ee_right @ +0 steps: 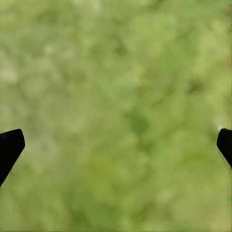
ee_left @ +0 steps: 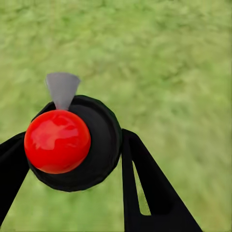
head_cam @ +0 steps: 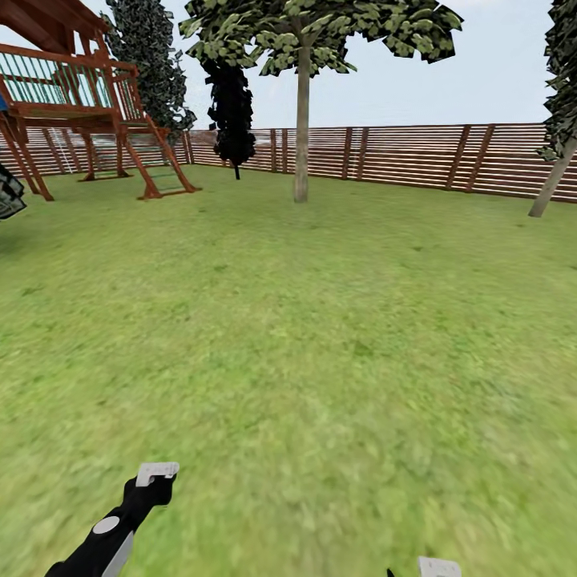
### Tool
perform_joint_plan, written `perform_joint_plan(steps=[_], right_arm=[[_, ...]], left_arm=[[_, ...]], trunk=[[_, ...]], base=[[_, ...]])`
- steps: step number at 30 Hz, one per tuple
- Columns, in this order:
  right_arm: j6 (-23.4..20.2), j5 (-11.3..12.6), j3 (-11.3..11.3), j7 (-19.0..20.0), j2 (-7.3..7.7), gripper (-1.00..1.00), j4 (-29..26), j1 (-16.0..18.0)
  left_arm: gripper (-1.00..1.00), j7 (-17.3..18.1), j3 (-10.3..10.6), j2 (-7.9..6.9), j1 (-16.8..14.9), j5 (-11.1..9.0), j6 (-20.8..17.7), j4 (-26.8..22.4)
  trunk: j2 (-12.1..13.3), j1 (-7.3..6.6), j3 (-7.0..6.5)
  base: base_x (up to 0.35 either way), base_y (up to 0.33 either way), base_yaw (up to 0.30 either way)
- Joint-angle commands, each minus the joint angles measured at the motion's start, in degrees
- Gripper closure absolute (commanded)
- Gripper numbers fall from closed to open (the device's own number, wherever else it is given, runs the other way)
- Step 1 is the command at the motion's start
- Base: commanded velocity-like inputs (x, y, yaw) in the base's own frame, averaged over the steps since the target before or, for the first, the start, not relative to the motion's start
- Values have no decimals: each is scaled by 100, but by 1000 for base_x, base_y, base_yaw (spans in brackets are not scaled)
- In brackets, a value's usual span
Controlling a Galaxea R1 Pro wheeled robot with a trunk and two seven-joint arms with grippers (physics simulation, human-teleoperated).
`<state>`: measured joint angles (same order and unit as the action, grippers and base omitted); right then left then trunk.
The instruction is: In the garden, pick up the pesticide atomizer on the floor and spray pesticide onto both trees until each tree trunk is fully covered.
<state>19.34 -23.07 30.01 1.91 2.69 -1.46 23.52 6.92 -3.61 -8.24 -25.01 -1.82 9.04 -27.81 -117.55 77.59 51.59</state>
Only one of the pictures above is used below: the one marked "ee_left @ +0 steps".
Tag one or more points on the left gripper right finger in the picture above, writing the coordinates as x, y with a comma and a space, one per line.
168, 212

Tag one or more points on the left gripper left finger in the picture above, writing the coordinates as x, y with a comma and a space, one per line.
13, 170

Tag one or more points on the pesticide atomizer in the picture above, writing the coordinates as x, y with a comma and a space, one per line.
75, 142

